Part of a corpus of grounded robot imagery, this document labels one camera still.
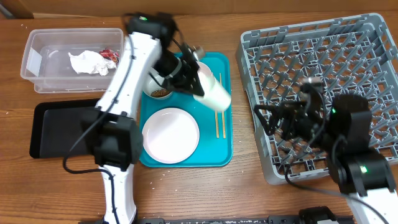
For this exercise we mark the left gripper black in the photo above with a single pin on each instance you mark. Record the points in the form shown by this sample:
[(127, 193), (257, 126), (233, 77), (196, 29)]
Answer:
[(191, 76)]

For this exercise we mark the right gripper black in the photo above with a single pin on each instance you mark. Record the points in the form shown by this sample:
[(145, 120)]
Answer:
[(290, 111)]

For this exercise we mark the white bowl with rice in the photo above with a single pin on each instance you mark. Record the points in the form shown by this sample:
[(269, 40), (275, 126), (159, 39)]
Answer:
[(204, 71)]

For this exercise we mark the white cup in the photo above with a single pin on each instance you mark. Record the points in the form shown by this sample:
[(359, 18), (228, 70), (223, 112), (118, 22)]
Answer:
[(215, 97)]

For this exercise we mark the grey bowl with brown scraps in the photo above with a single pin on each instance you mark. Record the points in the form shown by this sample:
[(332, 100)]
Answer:
[(152, 89)]

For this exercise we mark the red snack wrapper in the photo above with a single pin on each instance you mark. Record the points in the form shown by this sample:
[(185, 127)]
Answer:
[(110, 55)]

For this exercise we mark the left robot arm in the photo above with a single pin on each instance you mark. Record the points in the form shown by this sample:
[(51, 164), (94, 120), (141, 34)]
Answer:
[(111, 133)]

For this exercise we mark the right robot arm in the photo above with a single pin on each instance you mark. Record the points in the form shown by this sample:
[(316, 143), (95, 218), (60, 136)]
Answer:
[(363, 175)]

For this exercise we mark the grey dishwasher rack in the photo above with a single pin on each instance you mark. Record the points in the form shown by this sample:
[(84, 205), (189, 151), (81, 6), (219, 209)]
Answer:
[(351, 55)]

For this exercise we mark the clear plastic waste bin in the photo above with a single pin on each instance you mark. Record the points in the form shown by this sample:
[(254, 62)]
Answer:
[(46, 60)]

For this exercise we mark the white round plate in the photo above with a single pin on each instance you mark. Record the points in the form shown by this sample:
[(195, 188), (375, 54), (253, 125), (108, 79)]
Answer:
[(171, 135)]

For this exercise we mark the wooden chopstick left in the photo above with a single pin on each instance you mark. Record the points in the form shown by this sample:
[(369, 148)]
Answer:
[(216, 125)]

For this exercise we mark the teal serving tray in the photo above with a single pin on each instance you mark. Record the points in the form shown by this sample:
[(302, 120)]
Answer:
[(210, 152)]

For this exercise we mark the black rectangular tray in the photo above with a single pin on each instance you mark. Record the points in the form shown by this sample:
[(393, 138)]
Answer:
[(56, 127)]

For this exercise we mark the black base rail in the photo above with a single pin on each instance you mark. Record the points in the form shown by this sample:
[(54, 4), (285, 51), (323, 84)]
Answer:
[(307, 215)]

